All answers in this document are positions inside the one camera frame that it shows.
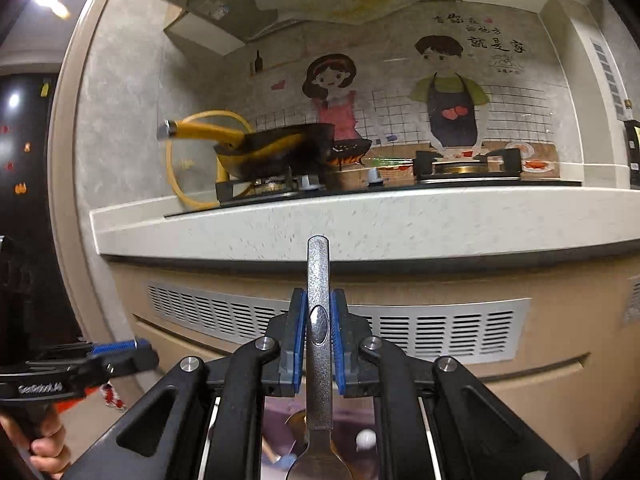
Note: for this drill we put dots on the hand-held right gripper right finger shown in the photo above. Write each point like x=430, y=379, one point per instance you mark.
x=341, y=345

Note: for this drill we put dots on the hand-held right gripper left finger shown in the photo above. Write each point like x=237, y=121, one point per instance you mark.
x=299, y=340

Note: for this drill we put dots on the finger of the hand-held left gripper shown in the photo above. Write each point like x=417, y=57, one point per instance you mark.
x=125, y=355

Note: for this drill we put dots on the maroon plastic utensil container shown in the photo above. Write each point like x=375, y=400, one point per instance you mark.
x=352, y=417

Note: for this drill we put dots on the metal spoon with white ball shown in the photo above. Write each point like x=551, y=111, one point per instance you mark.
x=366, y=440

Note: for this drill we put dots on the blue plastic spoon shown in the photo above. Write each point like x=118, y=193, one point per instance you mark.
x=287, y=460

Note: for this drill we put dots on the person's left hand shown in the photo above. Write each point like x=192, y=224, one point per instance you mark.
x=50, y=452

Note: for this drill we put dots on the red patterned cloth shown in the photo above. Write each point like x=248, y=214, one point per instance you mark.
x=111, y=396

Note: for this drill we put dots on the long grey vent grille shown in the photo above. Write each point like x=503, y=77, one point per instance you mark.
x=450, y=330

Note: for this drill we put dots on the white kitchen countertop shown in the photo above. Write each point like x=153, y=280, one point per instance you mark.
x=400, y=220

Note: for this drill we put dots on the black stove burner grate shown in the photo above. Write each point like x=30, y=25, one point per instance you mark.
x=270, y=187
x=467, y=165

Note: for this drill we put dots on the black glass gas stove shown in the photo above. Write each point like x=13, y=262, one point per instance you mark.
x=390, y=191

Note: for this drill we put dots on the stove knob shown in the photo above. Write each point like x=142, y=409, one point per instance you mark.
x=375, y=176

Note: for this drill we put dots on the small grey vent grille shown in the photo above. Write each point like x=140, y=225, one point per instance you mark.
x=632, y=302

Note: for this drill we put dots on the range hood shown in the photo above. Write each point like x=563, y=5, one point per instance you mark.
x=210, y=5

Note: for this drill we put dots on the cartoon wall poster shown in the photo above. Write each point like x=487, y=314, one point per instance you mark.
x=445, y=85

